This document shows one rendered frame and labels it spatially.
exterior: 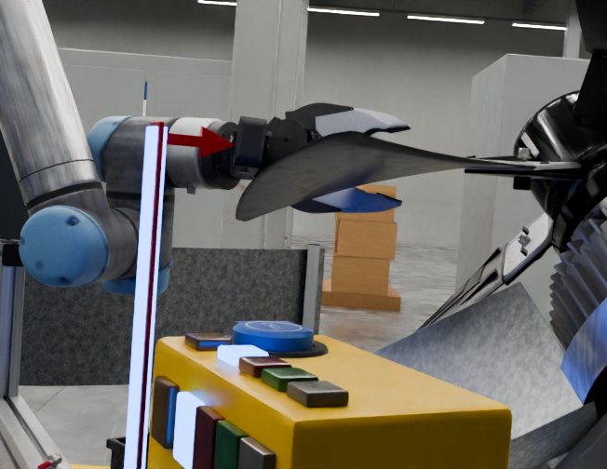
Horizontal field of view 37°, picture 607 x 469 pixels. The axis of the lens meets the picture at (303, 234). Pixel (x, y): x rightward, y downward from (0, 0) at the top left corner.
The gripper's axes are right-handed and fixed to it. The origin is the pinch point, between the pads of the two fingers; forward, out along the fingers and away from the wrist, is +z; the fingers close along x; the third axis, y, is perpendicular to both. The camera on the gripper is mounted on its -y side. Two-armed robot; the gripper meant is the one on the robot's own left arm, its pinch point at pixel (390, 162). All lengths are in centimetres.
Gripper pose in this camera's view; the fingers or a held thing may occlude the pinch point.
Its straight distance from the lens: 84.6
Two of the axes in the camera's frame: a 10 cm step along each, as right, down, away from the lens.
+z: 8.9, 0.9, -4.4
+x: -1.2, 9.9, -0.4
